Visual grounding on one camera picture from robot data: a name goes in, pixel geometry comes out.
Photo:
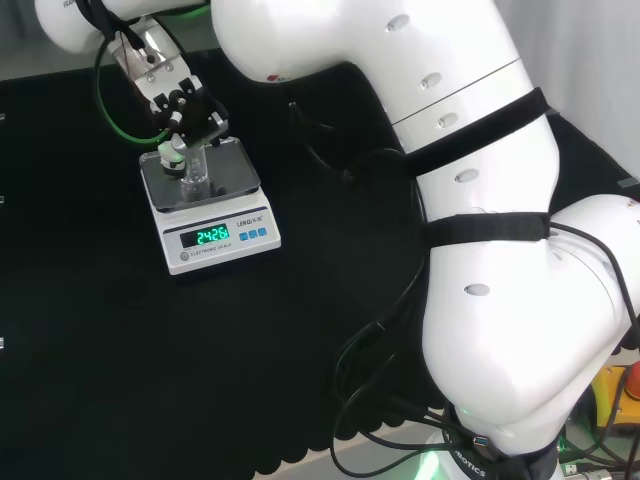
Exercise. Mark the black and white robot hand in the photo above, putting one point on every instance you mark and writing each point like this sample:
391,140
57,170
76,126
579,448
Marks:
187,107

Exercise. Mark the clear glass beaker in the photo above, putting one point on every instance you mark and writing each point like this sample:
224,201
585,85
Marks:
196,175

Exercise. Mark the white electronic balance steel pan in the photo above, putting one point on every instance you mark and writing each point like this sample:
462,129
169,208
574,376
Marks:
220,250

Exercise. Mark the black bench cloth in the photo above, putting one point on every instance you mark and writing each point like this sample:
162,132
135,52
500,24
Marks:
100,375

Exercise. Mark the grey tape strip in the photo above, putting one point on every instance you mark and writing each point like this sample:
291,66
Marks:
629,182

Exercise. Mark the yellow emergency stop button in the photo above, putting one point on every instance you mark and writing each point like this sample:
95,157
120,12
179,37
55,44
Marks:
622,395

